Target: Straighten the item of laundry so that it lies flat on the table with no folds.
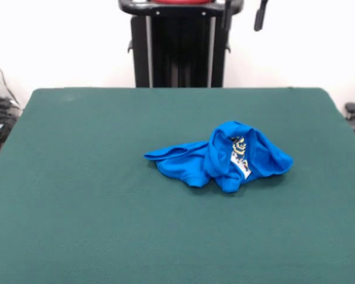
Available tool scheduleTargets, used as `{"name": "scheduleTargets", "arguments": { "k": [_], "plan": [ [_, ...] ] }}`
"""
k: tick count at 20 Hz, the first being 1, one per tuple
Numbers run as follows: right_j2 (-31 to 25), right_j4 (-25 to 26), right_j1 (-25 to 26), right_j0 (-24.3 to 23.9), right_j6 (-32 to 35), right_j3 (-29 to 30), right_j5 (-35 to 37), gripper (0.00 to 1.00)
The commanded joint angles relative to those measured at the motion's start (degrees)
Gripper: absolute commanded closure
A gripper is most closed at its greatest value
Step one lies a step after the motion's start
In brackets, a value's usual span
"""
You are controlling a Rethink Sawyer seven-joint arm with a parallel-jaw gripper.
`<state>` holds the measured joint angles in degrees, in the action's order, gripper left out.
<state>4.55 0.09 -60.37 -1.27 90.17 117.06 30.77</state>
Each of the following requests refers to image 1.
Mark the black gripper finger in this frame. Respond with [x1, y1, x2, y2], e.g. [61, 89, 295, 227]
[253, 0, 269, 32]
[223, 0, 235, 31]

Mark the blue printed t-shirt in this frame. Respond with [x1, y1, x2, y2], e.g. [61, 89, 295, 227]
[143, 120, 294, 195]

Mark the dark green table cloth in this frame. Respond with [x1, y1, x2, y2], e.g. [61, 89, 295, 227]
[0, 87, 355, 284]

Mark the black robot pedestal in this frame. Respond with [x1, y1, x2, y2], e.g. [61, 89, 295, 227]
[118, 0, 245, 88]

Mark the black cable bundle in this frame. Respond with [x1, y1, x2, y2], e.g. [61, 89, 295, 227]
[0, 53, 23, 155]

